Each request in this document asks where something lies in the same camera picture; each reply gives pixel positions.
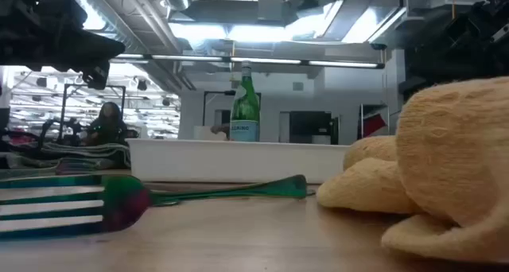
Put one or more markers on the iridescent green fork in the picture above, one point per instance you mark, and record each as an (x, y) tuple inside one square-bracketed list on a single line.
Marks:
[(123, 204)]

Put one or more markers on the yellow terry towel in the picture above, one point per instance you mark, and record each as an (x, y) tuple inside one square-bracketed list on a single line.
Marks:
[(449, 152)]

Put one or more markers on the person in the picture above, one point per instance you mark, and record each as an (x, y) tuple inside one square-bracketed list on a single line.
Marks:
[(107, 125)]

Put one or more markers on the red background object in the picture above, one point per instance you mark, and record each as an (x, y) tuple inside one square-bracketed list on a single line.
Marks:
[(374, 125)]

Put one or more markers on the grey checked dish cloth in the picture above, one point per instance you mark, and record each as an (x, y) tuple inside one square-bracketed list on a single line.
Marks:
[(79, 152)]

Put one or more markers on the ceiling light bar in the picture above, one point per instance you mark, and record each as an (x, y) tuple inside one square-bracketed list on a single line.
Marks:
[(262, 60)]

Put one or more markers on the green bottle with blue label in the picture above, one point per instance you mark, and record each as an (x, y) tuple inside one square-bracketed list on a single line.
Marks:
[(244, 109)]

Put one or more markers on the white cutlery organizer tray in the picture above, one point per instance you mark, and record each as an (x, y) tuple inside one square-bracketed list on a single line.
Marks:
[(238, 160)]

